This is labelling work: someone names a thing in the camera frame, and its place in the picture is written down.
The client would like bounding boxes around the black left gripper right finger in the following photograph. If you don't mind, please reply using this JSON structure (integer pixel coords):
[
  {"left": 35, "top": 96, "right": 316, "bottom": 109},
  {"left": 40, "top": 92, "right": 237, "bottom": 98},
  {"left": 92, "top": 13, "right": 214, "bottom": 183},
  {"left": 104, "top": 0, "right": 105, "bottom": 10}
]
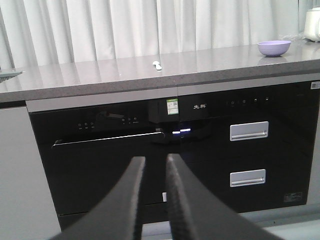
[{"left": 166, "top": 153, "right": 279, "bottom": 240}]

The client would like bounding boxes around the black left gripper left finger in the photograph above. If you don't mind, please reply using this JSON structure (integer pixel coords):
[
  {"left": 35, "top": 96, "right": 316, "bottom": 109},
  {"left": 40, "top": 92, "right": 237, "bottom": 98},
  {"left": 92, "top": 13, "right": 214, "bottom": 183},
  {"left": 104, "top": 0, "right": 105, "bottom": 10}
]
[{"left": 52, "top": 156, "right": 146, "bottom": 240}]

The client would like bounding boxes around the mint green plastic spoon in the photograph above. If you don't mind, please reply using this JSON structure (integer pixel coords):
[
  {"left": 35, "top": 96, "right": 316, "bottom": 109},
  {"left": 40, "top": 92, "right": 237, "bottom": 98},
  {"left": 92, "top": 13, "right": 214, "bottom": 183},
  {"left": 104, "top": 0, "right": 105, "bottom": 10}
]
[{"left": 152, "top": 60, "right": 162, "bottom": 71}]

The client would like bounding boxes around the purple plastic bowl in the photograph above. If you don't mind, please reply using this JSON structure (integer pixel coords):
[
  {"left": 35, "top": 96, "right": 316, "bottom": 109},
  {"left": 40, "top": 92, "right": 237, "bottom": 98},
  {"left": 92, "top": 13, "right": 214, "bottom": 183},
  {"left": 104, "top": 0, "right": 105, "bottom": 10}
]
[{"left": 257, "top": 40, "right": 292, "bottom": 57}]

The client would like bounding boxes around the black built-in dishwasher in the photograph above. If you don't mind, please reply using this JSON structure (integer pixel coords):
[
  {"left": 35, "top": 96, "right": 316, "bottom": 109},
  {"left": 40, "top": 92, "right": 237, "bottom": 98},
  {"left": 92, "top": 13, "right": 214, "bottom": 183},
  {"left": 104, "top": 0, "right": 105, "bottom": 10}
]
[{"left": 29, "top": 95, "right": 179, "bottom": 230}]

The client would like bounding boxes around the black disinfection cabinet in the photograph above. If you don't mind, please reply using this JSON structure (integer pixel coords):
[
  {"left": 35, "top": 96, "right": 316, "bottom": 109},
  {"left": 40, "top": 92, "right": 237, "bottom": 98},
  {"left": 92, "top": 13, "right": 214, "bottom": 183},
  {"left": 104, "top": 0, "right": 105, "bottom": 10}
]
[{"left": 178, "top": 81, "right": 320, "bottom": 213}]

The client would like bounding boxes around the green energy label sticker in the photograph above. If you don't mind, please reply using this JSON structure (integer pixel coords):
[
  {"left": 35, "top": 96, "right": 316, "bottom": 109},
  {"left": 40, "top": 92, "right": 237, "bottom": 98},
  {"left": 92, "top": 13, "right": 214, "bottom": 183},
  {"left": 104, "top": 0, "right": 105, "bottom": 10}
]
[{"left": 166, "top": 98, "right": 179, "bottom": 115}]

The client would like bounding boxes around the grey stone countertop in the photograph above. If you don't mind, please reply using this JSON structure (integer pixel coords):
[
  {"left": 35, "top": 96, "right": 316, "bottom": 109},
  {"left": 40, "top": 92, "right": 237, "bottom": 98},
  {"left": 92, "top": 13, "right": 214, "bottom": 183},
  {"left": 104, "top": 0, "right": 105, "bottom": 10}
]
[{"left": 0, "top": 40, "right": 320, "bottom": 103}]

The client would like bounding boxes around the white curtain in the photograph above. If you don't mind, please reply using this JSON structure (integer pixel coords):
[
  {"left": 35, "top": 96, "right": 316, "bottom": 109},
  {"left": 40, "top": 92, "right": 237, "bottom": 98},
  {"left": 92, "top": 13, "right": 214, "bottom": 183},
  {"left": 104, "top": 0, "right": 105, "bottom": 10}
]
[{"left": 0, "top": 0, "right": 320, "bottom": 70}]

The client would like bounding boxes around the white blender appliance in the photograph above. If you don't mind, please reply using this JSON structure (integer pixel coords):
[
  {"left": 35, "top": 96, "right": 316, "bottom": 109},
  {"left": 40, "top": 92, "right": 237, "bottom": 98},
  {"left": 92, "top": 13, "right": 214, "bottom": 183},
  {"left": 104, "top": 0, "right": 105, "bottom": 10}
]
[{"left": 303, "top": 0, "right": 320, "bottom": 42}]

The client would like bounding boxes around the lower silver drawer handle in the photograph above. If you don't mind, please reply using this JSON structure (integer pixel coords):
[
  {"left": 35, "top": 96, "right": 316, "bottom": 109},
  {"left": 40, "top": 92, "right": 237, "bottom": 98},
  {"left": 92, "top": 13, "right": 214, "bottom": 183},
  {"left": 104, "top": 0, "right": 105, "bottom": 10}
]
[{"left": 229, "top": 169, "right": 266, "bottom": 188}]

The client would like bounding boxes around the silver drawer handle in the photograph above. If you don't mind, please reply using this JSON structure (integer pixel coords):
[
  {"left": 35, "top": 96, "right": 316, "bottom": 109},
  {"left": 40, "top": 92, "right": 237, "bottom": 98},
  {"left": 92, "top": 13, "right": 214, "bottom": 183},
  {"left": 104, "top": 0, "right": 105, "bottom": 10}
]
[
  {"left": 229, "top": 169, "right": 266, "bottom": 188},
  {"left": 229, "top": 121, "right": 269, "bottom": 142}
]

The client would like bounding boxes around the upper silver drawer handle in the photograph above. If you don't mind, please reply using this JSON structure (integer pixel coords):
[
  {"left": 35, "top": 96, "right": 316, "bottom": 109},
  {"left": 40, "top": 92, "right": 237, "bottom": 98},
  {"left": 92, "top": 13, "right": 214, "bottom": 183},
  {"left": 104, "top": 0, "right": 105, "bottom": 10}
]
[{"left": 229, "top": 121, "right": 269, "bottom": 142}]

